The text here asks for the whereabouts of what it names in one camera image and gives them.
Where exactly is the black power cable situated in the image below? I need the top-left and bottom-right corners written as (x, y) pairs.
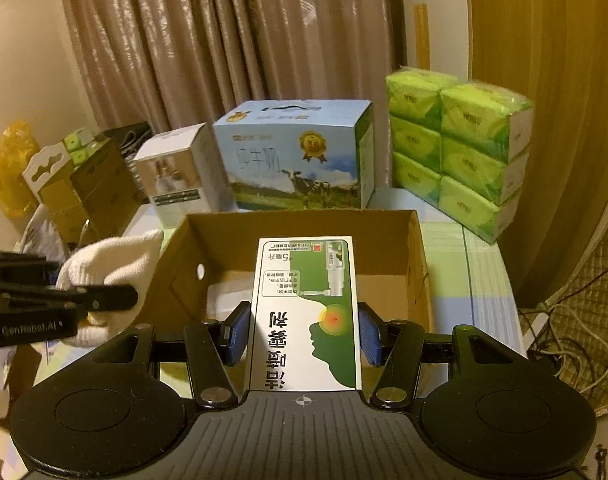
top-left (518, 259), bottom-right (608, 396)

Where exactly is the white knitted cloth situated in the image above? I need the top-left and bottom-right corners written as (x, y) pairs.
top-left (56, 230), bottom-right (164, 348)

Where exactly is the brown cardboard box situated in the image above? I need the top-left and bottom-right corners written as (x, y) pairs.
top-left (140, 209), bottom-right (433, 392)

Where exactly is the green white spray box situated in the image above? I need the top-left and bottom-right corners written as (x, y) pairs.
top-left (246, 236), bottom-right (362, 392)

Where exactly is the white product box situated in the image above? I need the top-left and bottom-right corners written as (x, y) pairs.
top-left (134, 122), bottom-right (234, 229)

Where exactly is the quilted brown chair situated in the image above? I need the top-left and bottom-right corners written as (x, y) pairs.
top-left (518, 226), bottom-right (608, 416)

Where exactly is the yellow plastic bag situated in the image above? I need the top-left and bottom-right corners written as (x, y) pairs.
top-left (0, 120), bottom-right (40, 220)

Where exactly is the beige curtain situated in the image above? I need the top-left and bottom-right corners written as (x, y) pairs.
top-left (62, 0), bottom-right (405, 185)

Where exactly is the silver plastic bag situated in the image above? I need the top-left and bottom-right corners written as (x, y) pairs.
top-left (14, 204), bottom-right (70, 263)

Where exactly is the green tissue pack stack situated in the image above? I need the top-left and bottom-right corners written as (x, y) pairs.
top-left (385, 67), bottom-right (534, 244)

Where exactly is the blue milk carton box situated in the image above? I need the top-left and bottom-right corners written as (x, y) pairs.
top-left (213, 100), bottom-right (374, 210)

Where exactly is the brown carton on floor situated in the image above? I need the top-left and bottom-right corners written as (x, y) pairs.
top-left (22, 139), bottom-right (142, 245)

